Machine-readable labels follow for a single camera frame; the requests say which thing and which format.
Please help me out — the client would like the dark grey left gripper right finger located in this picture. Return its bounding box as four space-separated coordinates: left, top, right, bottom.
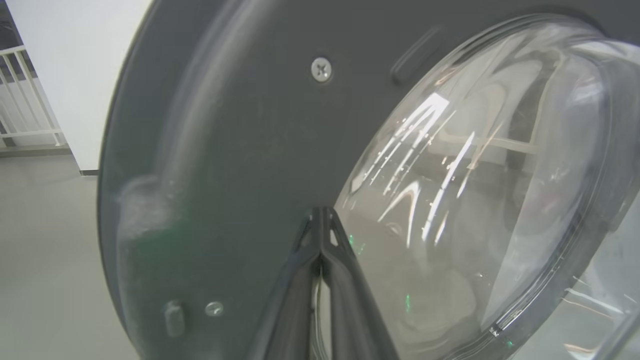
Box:
320 207 401 360

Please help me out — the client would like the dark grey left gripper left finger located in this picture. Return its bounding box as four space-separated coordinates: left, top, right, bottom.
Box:
250 207 324 360

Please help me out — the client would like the washing machine door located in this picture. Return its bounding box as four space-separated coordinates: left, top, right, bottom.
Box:
97 0 640 360

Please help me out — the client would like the white railing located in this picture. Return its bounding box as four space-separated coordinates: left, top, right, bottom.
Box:
0 45 67 148

